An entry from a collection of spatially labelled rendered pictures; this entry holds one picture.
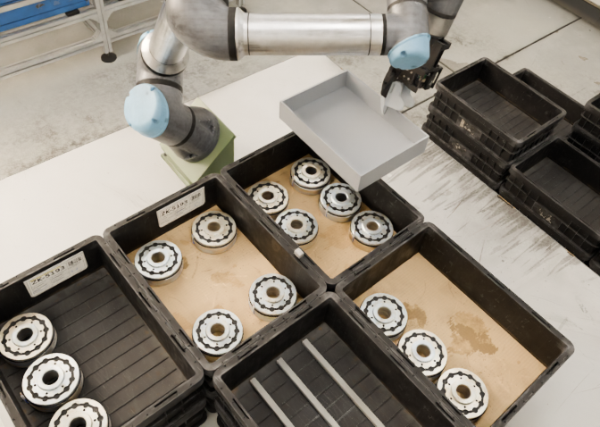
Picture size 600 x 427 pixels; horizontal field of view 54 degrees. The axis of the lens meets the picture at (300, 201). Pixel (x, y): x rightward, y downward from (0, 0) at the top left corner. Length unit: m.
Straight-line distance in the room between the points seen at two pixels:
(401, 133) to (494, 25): 2.60
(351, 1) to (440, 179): 2.20
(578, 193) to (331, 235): 1.25
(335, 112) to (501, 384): 0.69
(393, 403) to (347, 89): 0.72
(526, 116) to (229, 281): 1.51
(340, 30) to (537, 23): 3.04
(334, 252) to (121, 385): 0.54
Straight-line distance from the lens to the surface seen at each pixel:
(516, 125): 2.40
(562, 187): 2.42
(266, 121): 1.84
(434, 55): 1.26
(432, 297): 1.37
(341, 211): 1.42
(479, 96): 2.48
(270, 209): 1.40
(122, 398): 1.22
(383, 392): 1.24
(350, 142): 1.31
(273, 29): 1.09
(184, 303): 1.30
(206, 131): 1.56
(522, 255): 1.69
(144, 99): 1.47
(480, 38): 3.75
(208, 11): 1.10
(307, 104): 1.39
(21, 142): 2.92
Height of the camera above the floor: 1.95
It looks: 50 degrees down
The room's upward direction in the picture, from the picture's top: 8 degrees clockwise
